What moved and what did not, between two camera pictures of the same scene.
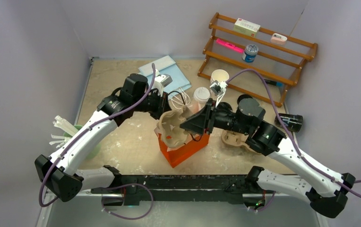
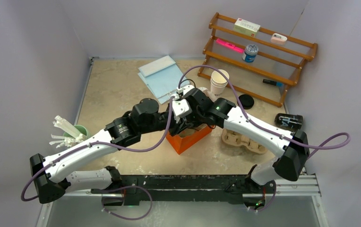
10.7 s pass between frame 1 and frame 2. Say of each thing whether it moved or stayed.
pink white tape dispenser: stayed
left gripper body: moved
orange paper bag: moved
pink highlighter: stayed
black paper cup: stayed
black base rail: stayed
